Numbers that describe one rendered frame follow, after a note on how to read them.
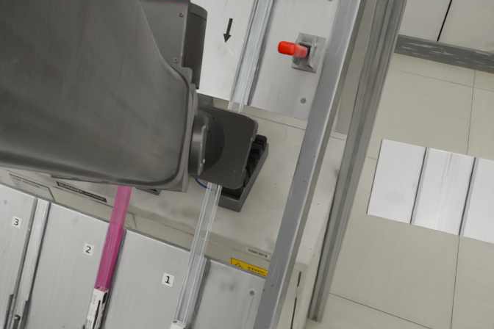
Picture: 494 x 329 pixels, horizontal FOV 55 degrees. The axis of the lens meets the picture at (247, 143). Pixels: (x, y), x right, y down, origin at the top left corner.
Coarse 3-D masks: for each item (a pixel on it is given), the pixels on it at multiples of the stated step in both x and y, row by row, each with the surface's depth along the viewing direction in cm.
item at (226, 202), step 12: (204, 96) 104; (252, 144) 91; (264, 144) 92; (252, 156) 89; (264, 156) 94; (252, 168) 88; (252, 180) 90; (156, 192) 90; (228, 192) 86; (240, 192) 85; (228, 204) 87; (240, 204) 86
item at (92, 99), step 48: (0, 0) 5; (48, 0) 6; (96, 0) 9; (0, 48) 5; (48, 48) 7; (96, 48) 9; (144, 48) 14; (0, 96) 6; (48, 96) 7; (96, 96) 9; (144, 96) 15; (192, 96) 25; (0, 144) 7; (48, 144) 8; (96, 144) 10; (144, 144) 16
